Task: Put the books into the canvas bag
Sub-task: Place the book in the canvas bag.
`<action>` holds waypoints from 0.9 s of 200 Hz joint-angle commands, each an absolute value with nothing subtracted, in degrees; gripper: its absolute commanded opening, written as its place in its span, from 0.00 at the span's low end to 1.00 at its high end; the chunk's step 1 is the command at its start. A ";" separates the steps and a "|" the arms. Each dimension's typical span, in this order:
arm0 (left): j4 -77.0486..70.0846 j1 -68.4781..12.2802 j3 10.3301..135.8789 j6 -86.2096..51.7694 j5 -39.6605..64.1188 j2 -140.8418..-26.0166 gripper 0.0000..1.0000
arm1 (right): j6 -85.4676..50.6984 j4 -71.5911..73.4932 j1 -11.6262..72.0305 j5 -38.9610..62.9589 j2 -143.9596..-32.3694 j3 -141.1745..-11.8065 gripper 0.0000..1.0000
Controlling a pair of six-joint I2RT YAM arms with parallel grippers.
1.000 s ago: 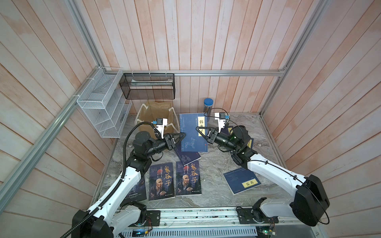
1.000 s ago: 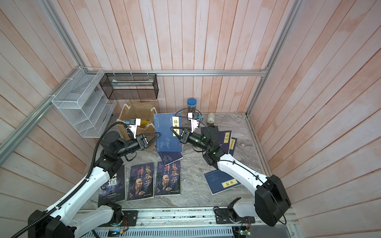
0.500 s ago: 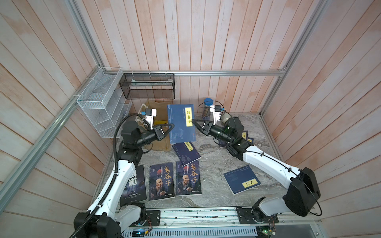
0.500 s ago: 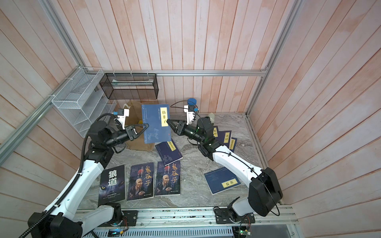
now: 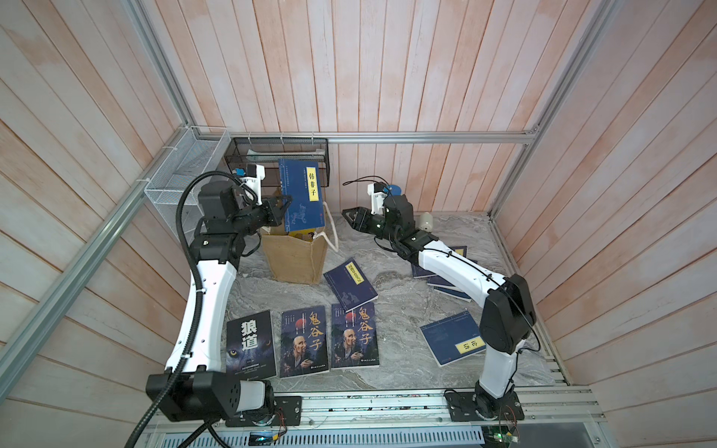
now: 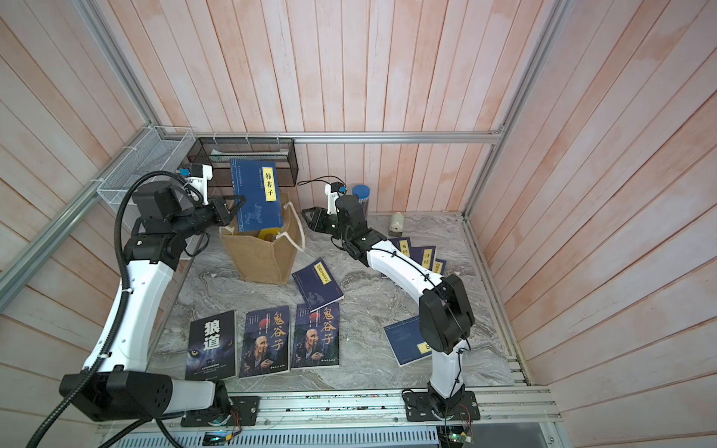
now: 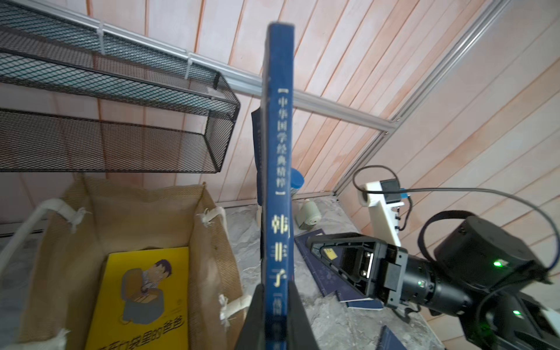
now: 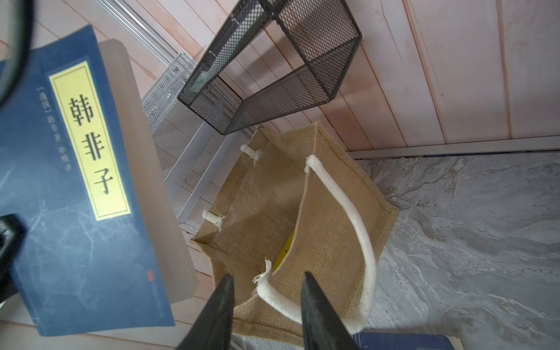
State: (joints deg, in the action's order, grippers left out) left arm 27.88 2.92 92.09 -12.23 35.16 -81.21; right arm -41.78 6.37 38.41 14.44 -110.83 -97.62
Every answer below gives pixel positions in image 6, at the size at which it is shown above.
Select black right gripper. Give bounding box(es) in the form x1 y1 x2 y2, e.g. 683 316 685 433
301 209 353 248

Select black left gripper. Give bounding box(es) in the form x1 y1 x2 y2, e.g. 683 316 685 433
170 194 246 238

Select tan canvas bag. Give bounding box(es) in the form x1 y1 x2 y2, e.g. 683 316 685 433
220 193 306 285

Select navy book pair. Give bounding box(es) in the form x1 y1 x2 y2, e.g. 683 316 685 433
291 258 345 312
230 159 284 233

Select old man book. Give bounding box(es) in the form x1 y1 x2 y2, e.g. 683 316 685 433
238 305 291 378
289 302 341 370

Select yellow cartoon book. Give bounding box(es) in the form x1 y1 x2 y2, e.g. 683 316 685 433
257 228 281 242

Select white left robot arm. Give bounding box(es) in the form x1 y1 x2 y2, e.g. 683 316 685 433
60 196 236 422

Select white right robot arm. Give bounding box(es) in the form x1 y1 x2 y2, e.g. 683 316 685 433
302 193 475 408

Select clear pencil tube blue lid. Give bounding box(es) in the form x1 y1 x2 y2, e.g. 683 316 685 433
352 184 371 216

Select navy book yellow label back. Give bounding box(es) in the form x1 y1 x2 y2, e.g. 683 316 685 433
389 237 412 257

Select navy book yellow label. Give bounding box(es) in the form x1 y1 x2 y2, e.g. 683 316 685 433
389 237 412 257
410 246 436 271
432 259 446 276

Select navy book yellow label middle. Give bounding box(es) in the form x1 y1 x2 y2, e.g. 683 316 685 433
410 246 436 271

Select navy book yellow label right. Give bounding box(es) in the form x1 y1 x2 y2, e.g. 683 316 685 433
432 259 446 276

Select navy book front right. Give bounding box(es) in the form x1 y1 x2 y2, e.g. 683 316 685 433
384 315 431 366

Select black wolf book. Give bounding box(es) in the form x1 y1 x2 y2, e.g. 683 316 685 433
185 311 236 381

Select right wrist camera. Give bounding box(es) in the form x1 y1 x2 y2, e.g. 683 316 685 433
325 181 347 215

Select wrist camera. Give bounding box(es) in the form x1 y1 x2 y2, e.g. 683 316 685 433
325 181 347 215
179 164 213 205

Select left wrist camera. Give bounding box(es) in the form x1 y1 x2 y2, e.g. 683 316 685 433
179 164 213 205

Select black mesh wall basket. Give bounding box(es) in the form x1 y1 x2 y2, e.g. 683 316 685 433
185 136 299 188

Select white wire mesh shelf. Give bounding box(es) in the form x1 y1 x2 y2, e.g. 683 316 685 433
97 126 196 212

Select black corrugated cable conduit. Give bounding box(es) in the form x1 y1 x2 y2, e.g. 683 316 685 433
24 170 205 448

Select aluminium front rail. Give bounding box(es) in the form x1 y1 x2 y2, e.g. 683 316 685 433
94 385 563 435

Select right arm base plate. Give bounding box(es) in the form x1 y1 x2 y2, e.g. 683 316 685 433
401 386 481 423

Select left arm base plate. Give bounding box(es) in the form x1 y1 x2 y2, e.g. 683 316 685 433
180 396 261 429

